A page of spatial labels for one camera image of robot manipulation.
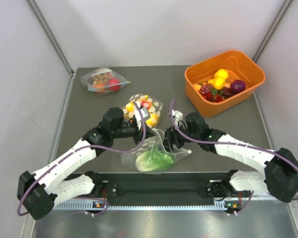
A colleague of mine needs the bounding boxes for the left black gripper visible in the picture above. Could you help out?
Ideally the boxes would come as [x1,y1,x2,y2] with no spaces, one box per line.
[112,121,155,144]

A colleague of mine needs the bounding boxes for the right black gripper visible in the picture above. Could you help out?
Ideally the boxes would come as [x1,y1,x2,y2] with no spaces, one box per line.
[158,121,200,153]

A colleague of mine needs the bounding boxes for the polka dot bag with vegetables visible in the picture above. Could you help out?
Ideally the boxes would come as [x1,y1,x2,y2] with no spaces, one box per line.
[121,129,192,174]

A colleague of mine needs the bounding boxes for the fake red onion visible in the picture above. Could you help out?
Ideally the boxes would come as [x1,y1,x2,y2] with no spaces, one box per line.
[230,80,246,94]

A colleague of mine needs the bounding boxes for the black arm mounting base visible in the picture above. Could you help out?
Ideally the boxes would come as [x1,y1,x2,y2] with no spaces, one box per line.
[89,172,237,206]

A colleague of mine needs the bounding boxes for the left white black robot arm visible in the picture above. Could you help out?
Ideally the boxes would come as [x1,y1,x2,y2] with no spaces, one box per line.
[17,104,150,220]

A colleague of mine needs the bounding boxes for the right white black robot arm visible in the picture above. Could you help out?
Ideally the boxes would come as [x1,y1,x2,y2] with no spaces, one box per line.
[165,110,298,203]

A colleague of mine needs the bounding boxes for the fake green lettuce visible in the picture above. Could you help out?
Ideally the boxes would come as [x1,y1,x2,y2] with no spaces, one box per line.
[135,147,174,172]

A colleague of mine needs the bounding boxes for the polka dot bag with fruit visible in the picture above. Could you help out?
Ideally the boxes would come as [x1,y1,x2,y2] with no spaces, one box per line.
[121,94,163,129]

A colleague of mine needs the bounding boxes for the small orange fake fruit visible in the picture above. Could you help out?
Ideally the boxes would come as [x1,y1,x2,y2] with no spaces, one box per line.
[193,84,202,91]

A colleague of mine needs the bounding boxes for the fake purple grapes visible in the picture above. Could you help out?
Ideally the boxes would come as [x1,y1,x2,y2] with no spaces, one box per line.
[198,83,213,96]

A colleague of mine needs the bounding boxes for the fake red strawberries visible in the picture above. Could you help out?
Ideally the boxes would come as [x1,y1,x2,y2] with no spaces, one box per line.
[203,91,224,103]

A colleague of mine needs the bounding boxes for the clear bag with nuts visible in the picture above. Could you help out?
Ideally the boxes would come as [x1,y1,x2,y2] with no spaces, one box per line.
[80,67,131,94]

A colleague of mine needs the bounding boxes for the fake meat slice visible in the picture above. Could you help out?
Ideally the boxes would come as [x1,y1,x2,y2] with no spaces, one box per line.
[222,83,235,98]

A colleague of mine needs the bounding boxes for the yellow fake lemon lower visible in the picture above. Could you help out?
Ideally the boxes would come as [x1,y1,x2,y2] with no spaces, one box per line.
[212,78,225,91]

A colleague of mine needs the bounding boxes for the yellow fake lemon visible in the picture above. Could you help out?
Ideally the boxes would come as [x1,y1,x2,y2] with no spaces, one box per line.
[214,68,229,80]
[212,78,225,91]

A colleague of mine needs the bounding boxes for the yellow fake lemon upper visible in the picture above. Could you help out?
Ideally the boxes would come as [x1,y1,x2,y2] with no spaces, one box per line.
[214,68,229,80]

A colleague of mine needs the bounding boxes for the orange plastic bin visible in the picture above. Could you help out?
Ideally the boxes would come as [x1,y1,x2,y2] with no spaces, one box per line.
[184,50,266,117]

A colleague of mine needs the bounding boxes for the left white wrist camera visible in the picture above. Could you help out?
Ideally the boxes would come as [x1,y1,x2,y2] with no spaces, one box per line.
[134,102,150,129]

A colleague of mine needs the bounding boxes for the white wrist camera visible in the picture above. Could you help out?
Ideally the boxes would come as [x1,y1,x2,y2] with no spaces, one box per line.
[134,102,150,129]
[170,109,183,127]

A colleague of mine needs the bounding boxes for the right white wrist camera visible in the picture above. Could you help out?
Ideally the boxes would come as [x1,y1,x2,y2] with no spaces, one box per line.
[170,109,183,127]

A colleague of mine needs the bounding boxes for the grey slotted cable duct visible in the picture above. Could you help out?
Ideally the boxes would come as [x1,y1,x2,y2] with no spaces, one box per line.
[53,200,229,211]

